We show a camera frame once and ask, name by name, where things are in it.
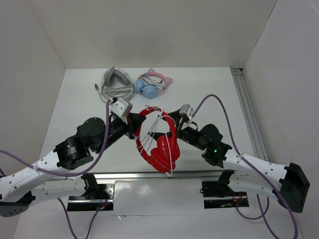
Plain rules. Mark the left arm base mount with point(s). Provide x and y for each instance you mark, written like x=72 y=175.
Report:
x=98 y=196

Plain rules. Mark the aluminium rail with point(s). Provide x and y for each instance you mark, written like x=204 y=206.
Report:
x=157 y=175
x=250 y=118

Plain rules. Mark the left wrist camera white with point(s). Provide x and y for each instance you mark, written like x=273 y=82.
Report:
x=120 y=107

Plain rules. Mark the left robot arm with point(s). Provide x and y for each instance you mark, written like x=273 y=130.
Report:
x=49 y=177

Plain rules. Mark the grey headphones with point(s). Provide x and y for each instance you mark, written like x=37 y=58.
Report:
x=116 y=83

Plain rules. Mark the aluminium rail front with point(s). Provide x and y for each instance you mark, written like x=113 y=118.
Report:
x=157 y=175

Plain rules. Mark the blue pink cat-ear headphones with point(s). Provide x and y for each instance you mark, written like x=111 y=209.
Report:
x=151 y=83

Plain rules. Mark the aluminium rail right side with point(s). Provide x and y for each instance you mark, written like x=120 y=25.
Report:
x=250 y=118

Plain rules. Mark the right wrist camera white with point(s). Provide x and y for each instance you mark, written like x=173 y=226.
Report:
x=186 y=117

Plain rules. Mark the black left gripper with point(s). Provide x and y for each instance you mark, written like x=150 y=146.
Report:
x=133 y=120

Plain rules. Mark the red headphones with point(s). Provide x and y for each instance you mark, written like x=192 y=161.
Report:
x=163 y=157

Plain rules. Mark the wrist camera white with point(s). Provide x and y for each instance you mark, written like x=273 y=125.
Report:
x=120 y=107
x=186 y=117

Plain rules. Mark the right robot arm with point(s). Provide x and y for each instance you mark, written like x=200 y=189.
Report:
x=287 y=184

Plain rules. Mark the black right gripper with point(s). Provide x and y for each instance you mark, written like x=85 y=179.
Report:
x=176 y=116

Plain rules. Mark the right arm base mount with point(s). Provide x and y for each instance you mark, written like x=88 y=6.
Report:
x=217 y=193

